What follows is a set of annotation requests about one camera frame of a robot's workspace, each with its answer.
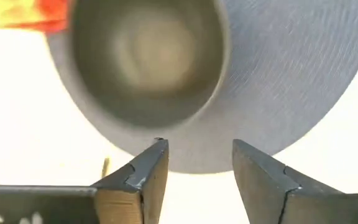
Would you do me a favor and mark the round dark woven placemat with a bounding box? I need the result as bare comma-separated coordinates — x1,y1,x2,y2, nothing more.
47,0,358,174

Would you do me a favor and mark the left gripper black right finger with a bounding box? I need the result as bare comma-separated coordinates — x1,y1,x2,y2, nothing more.
232,139,358,224

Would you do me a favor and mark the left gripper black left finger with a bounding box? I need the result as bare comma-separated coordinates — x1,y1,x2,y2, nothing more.
0,138,170,224

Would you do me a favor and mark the black bowl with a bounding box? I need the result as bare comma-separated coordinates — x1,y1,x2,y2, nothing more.
68,0,231,130

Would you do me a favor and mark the orange ribbed glass cup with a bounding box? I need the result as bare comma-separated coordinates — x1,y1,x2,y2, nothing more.
0,0,71,34

